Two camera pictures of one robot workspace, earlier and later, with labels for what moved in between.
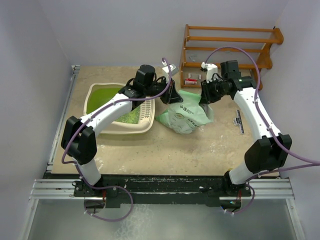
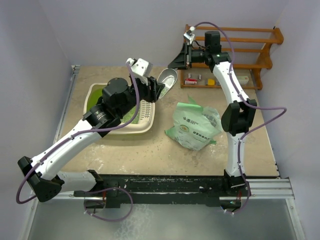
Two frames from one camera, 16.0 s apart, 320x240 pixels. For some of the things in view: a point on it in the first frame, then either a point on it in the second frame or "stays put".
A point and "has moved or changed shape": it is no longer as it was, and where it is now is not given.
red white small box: (190, 81) stays put
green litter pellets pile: (132, 117) stays put
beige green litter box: (97, 95) stays put
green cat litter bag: (183, 117) has moved or changed shape
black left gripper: (171, 95) to (152, 89)
